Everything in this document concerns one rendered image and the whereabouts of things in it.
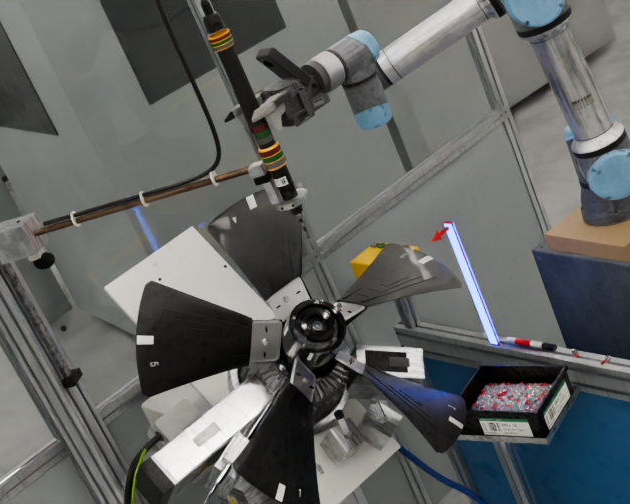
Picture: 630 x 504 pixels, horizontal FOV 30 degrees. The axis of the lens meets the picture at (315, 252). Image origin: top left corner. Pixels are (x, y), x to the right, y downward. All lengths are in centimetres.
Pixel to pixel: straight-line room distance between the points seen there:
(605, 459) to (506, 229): 119
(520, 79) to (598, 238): 400
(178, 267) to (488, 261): 136
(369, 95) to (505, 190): 142
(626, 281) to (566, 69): 50
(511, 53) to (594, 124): 410
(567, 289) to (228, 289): 79
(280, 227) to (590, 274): 72
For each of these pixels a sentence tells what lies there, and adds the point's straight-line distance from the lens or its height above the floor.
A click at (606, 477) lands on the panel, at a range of 288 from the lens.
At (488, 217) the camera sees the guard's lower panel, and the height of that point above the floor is 72.
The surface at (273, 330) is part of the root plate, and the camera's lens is 240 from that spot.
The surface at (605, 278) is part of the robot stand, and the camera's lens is 272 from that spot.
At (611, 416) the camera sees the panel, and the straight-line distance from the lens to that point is 271.
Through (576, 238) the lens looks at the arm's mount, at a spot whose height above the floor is 104.
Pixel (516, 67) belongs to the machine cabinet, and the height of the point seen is 23.
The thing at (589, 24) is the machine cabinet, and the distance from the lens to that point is 700.
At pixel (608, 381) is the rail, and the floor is 83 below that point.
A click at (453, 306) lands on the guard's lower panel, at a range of 369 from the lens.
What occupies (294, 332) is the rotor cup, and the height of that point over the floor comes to 124.
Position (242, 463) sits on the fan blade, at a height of 113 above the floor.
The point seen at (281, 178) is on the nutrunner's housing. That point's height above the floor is 151.
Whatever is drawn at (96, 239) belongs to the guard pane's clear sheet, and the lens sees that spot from 296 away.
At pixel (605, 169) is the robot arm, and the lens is 254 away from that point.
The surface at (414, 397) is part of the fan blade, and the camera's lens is 242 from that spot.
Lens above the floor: 224
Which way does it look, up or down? 22 degrees down
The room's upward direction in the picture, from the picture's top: 24 degrees counter-clockwise
